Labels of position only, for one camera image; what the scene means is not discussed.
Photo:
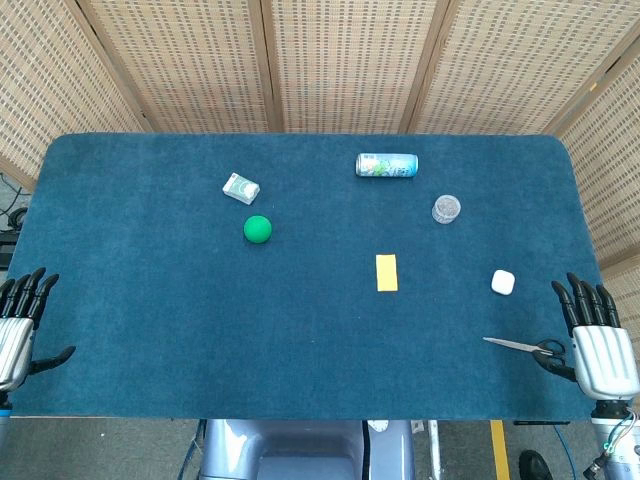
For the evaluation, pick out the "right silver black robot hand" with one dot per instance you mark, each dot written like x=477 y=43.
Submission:
x=605 y=360

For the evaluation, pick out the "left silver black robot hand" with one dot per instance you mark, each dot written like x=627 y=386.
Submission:
x=15 y=345

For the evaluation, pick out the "woven folding screen panel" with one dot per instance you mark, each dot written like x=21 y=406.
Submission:
x=525 y=65
x=190 y=65
x=50 y=75
x=615 y=165
x=350 y=65

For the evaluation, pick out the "black shoe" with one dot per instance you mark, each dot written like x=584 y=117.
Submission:
x=534 y=467

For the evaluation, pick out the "metal table leg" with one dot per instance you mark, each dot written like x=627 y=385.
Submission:
x=434 y=450

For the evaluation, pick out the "black floor device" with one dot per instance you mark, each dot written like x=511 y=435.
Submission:
x=7 y=247

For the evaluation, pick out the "blue felt table mat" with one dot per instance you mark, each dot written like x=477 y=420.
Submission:
x=200 y=325

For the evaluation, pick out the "yellow rectangular card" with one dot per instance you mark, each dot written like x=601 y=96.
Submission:
x=387 y=272

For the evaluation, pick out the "white green small carton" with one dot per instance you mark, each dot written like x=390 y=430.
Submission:
x=241 y=188

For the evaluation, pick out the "grey blue robot torso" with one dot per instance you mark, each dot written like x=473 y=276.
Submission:
x=280 y=450

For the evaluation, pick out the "clear plastic round jar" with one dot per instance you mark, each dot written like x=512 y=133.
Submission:
x=446 y=210

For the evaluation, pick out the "light blue beverage can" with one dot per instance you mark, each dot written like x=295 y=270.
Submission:
x=387 y=165

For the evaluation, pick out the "green ball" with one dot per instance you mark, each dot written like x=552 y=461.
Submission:
x=257 y=229

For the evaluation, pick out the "white earbud case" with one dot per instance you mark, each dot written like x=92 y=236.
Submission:
x=503 y=282

